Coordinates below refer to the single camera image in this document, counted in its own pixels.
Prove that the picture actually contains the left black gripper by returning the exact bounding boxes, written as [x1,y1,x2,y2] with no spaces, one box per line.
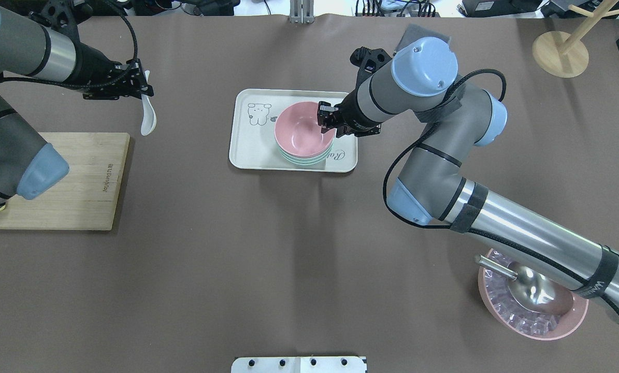
[76,44,154,100]

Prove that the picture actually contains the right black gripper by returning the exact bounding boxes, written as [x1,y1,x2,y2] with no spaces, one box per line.
[317,101,381,138]

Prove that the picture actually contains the small pink bowl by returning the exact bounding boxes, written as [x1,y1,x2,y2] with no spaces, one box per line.
[274,101,336,157]

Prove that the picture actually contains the white plastic spoon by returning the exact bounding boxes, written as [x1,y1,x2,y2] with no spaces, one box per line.
[140,94,157,136]

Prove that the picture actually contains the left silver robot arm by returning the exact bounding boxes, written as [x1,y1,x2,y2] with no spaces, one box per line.
[0,1,154,209]

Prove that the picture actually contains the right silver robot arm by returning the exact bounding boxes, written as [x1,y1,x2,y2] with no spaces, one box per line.
[316,36,619,324]

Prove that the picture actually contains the green bowl stack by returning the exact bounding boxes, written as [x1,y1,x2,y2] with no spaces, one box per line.
[277,146,333,166]

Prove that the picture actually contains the large pink ice bowl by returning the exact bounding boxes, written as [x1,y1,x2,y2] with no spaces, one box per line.
[474,249,589,340]

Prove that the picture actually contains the cream rabbit tray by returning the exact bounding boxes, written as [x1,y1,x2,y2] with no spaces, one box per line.
[229,88,357,173]

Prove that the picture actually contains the grey folded cloth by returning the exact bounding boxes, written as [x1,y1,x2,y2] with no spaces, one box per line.
[394,24,452,54]

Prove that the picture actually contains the bamboo cutting board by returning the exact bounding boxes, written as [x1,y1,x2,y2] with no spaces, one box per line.
[0,132,130,231]

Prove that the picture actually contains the wooden mug tree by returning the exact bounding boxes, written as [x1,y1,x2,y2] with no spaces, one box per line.
[532,1,619,78]

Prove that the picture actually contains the metal ice scoop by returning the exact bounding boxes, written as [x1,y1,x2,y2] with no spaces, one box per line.
[474,255,574,316]

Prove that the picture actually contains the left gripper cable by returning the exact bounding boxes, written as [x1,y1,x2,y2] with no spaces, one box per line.
[0,0,139,89]

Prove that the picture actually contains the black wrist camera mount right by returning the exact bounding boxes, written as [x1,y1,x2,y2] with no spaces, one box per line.
[349,46,392,88]

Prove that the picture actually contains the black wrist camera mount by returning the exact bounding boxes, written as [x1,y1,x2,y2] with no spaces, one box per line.
[28,1,94,42]
[349,46,392,88]

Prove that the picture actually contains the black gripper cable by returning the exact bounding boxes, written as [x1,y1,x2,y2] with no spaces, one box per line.
[383,69,508,229]

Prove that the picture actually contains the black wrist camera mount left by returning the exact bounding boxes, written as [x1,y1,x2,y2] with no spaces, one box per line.
[28,1,94,42]

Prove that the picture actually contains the aluminium frame post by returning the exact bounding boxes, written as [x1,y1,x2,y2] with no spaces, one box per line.
[289,0,315,24]

